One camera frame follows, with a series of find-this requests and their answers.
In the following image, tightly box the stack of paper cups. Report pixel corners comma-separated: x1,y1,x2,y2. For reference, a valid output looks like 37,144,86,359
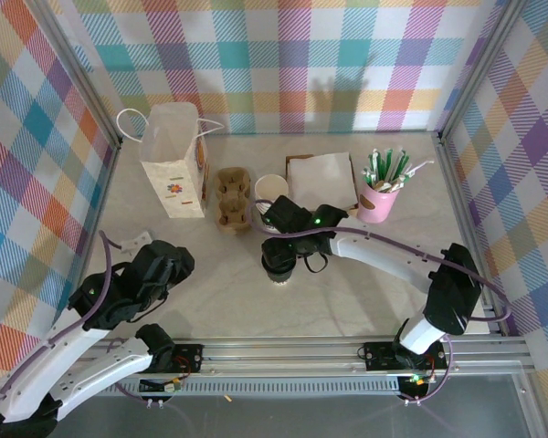
254,174,290,218

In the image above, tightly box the brown cardboard cup carrier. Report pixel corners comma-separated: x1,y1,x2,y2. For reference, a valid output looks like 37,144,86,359
214,166,253,235

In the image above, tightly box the white paper gift bag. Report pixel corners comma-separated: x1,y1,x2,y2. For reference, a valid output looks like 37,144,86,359
116,102,225,221

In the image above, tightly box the stack of white napkins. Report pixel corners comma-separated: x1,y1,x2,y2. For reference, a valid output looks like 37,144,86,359
287,151,360,212

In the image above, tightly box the brown cardboard napkin tray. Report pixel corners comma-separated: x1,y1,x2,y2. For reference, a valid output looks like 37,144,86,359
285,154,361,216

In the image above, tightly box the pink straw cup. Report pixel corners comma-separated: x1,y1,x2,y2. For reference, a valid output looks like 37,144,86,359
355,182,401,224

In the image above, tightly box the small circuit board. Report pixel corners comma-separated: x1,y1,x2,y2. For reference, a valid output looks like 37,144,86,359
139,377,184,394
399,373,436,389

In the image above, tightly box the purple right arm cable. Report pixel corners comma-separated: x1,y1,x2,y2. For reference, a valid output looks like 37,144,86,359
253,198,513,406

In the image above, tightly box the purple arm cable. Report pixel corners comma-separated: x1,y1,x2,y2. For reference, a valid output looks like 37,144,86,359
253,198,513,406
0,230,165,406

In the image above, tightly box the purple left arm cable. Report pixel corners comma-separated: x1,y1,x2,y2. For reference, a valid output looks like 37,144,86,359
0,230,165,406

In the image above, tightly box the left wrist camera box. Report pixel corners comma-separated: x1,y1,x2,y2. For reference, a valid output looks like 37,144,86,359
118,231,154,253

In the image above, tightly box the aluminium side rail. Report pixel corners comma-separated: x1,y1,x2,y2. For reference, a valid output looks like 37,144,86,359
63,143,122,320
436,136,503,337

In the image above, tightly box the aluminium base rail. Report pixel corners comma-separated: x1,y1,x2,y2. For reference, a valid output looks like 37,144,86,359
86,337,535,380

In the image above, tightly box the grey slotted cable duct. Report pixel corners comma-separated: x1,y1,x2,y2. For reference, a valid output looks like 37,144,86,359
72,381,403,399

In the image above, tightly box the aluminium frame post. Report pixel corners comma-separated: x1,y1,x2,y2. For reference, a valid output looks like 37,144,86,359
436,0,531,143
26,0,123,150

